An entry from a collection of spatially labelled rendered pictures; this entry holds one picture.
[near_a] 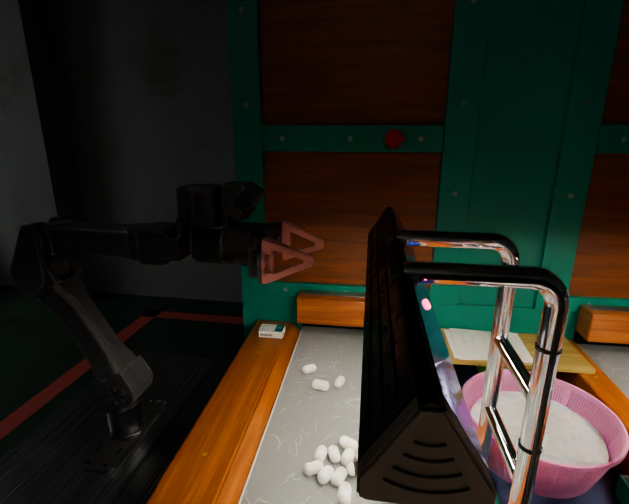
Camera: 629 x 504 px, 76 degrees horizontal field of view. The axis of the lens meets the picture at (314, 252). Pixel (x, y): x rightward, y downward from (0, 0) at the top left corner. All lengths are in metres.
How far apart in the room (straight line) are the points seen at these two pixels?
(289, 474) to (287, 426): 0.11
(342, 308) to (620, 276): 0.66
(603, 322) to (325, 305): 0.63
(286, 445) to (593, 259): 0.81
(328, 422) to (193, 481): 0.26
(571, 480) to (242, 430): 0.53
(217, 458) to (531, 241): 0.82
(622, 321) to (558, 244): 0.22
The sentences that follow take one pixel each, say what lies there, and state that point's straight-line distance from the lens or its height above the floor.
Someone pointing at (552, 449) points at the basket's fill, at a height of 0.73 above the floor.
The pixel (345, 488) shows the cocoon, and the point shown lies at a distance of 0.68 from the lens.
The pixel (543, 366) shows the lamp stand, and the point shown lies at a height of 1.01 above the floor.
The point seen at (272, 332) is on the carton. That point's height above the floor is 0.78.
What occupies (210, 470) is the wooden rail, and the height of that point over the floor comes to 0.77.
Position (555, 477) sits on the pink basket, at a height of 0.73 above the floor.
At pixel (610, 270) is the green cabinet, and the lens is 1.18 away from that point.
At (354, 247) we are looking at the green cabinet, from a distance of 1.03.
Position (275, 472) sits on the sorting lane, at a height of 0.74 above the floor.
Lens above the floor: 1.26
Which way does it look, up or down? 17 degrees down
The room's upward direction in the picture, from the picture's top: straight up
